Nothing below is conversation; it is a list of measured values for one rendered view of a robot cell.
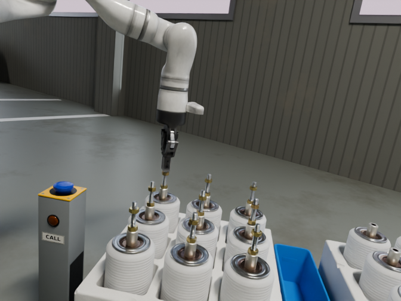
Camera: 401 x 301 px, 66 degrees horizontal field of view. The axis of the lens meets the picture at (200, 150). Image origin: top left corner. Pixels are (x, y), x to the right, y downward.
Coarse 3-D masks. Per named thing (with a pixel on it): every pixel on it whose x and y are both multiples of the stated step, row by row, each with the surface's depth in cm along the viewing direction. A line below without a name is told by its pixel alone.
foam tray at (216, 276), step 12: (180, 216) 90; (168, 240) 79; (216, 252) 77; (96, 264) 65; (156, 264) 68; (216, 264) 70; (96, 276) 61; (156, 276) 64; (216, 276) 66; (276, 276) 69; (84, 288) 58; (96, 288) 58; (108, 288) 58; (156, 288) 60; (216, 288) 62; (276, 288) 65; (84, 300) 57; (96, 300) 56; (108, 300) 56; (120, 300) 56; (132, 300) 57; (144, 300) 57; (156, 300) 57; (216, 300) 59; (276, 300) 61
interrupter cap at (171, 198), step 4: (156, 192) 86; (168, 192) 87; (156, 196) 84; (168, 196) 85; (172, 196) 85; (156, 200) 82; (160, 200) 82; (164, 200) 83; (168, 200) 83; (172, 200) 83; (176, 200) 84
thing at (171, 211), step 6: (144, 204) 83; (156, 204) 80; (162, 204) 80; (168, 204) 81; (174, 204) 82; (162, 210) 80; (168, 210) 80; (174, 210) 82; (168, 216) 81; (174, 216) 82; (174, 222) 83; (168, 228) 82; (174, 228) 84
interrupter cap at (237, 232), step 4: (236, 228) 72; (240, 228) 73; (244, 228) 73; (236, 232) 70; (240, 232) 71; (244, 232) 71; (236, 236) 68; (240, 236) 69; (244, 236) 70; (260, 236) 70; (264, 236) 70; (240, 240) 67; (244, 240) 67; (248, 240) 68; (260, 240) 68; (264, 240) 68
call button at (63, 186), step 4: (56, 184) 65; (60, 184) 65; (64, 184) 65; (68, 184) 66; (72, 184) 66; (56, 188) 64; (60, 188) 64; (64, 188) 64; (68, 188) 64; (72, 188) 65; (56, 192) 64; (60, 192) 64; (64, 192) 64; (68, 192) 65
